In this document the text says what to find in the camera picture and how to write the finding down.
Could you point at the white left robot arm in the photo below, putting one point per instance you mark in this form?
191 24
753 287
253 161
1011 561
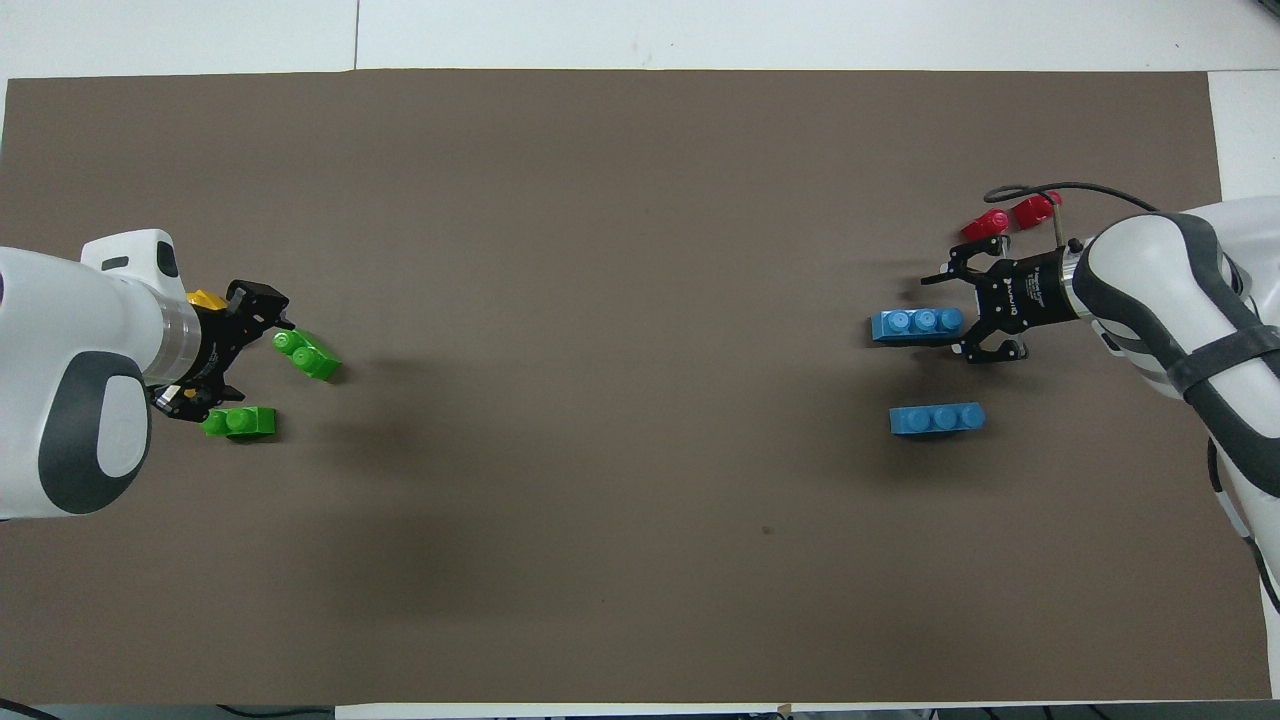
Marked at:
60 330

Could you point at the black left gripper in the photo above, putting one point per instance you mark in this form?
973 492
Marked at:
222 340

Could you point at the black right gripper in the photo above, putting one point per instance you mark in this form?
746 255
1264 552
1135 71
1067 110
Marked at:
1035 290

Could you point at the brown table mat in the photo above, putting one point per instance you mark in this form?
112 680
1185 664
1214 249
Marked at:
600 300

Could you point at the green two-stud toy brick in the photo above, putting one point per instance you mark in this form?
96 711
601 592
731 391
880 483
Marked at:
245 423
312 360

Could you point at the blue three-stud toy brick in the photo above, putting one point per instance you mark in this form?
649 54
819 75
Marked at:
915 327
937 420

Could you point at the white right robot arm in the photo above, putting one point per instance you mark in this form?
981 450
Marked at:
1150 290

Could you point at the yellow two-stud toy brick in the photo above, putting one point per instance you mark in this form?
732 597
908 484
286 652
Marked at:
205 299

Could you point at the red single-stud toy brick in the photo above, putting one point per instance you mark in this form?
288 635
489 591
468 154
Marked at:
985 226
1030 212

